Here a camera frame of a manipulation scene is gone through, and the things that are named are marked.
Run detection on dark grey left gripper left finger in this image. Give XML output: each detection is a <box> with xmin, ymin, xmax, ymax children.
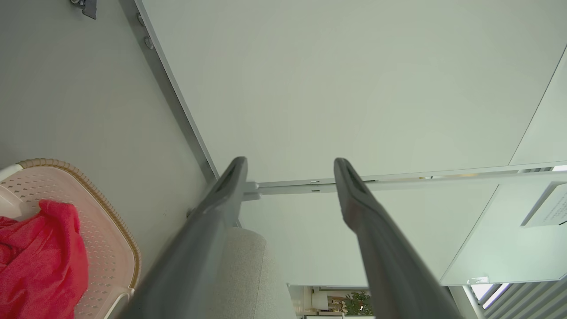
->
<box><xmin>116</xmin><ymin>156</ymin><xmax>249</xmax><ymax>319</ymax></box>

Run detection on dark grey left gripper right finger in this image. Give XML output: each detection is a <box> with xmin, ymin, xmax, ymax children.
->
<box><xmin>334</xmin><ymin>158</ymin><xmax>463</xmax><ymax>319</ymax></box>

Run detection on red cloth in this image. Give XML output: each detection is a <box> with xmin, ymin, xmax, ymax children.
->
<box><xmin>0</xmin><ymin>199</ymin><xmax>89</xmax><ymax>319</ymax></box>

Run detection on light grey fabric sofa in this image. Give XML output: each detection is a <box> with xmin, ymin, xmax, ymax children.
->
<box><xmin>208</xmin><ymin>227</ymin><xmax>297</xmax><ymax>319</ymax></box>

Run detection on green potted plant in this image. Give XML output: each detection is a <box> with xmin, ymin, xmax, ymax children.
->
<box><xmin>342</xmin><ymin>290</ymin><xmax>373</xmax><ymax>316</ymax></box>

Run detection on cream perforated laundry basket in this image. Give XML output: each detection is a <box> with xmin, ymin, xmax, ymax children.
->
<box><xmin>0</xmin><ymin>158</ymin><xmax>141</xmax><ymax>319</ymax></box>

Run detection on grey window blinds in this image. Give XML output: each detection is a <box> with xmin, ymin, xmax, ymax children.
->
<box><xmin>481</xmin><ymin>276</ymin><xmax>567</xmax><ymax>319</ymax></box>

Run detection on white paper sign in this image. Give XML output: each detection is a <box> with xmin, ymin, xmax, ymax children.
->
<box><xmin>520</xmin><ymin>181</ymin><xmax>567</xmax><ymax>229</ymax></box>

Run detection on dark grey caster wheel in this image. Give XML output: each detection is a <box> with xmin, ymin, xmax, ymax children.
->
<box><xmin>70</xmin><ymin>0</ymin><xmax>98</xmax><ymax>20</ymax></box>

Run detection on grey metal partition rail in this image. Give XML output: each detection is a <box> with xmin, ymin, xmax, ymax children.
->
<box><xmin>241</xmin><ymin>161</ymin><xmax>567</xmax><ymax>202</ymax></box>

